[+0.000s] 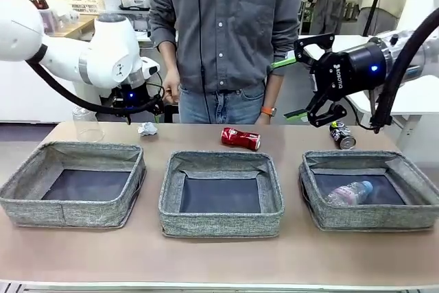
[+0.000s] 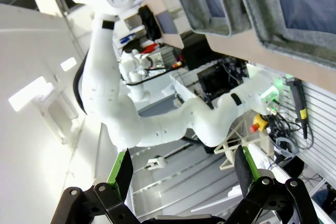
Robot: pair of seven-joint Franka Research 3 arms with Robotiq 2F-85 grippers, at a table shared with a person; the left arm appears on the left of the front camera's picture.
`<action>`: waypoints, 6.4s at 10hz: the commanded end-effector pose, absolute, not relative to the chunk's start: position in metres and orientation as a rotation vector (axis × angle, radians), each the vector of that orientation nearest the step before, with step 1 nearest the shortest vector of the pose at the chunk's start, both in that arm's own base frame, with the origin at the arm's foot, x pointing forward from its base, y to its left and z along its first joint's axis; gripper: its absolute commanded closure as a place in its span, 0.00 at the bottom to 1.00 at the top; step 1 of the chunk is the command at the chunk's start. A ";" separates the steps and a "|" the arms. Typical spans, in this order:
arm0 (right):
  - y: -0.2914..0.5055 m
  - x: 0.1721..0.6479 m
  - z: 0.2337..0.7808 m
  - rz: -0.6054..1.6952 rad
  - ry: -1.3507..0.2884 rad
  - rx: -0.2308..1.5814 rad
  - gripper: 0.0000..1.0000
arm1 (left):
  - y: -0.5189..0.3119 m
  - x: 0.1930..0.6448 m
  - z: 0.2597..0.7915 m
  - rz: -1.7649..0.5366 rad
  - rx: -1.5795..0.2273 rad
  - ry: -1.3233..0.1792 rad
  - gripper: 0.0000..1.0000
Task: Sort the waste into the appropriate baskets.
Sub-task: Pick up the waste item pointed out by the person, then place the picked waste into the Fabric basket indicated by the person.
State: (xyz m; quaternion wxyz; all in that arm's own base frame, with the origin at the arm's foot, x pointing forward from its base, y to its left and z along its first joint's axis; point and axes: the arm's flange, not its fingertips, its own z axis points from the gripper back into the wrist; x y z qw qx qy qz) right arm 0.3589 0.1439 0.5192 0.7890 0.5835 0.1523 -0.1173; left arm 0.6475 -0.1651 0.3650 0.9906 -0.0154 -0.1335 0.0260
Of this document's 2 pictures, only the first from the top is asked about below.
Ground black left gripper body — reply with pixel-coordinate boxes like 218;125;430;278
112;82;165;115

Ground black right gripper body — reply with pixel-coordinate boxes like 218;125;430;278
310;44;392;100

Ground white tissue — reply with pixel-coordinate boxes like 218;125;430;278
137;121;158;138

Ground crushed black drink can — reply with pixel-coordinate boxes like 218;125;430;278
329;120;357;150

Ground clear plastic bottle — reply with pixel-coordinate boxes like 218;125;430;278
325;180;374;207

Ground person's left forearm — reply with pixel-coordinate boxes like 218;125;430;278
262;65;286;110

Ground person's right forearm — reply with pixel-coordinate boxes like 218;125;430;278
156;39;180;76

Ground person's right hand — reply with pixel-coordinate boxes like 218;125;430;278
161;69;182;104

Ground blue jeans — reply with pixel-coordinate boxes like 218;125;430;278
178;86;275;125

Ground clear plastic cup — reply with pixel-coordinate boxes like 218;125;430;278
71;106;106;143

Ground white side table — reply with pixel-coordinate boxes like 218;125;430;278
296;34;439;126

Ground grey button shirt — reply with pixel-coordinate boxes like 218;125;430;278
147;0;302;94

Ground crushed red soda can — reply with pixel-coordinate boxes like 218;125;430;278
219;127;262;152

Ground grey fabric basket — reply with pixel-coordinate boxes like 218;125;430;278
298;150;439;232
0;141;147;228
158;150;285;238

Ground printed cardboard box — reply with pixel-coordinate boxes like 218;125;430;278
44;0;106;16

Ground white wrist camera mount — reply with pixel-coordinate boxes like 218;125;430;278
141;56;162;78

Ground black corrugated cable hose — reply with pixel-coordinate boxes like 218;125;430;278
369;7;439;133
25;44;165;117

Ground aluminium table edge rail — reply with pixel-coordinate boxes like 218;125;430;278
0;281;439;293

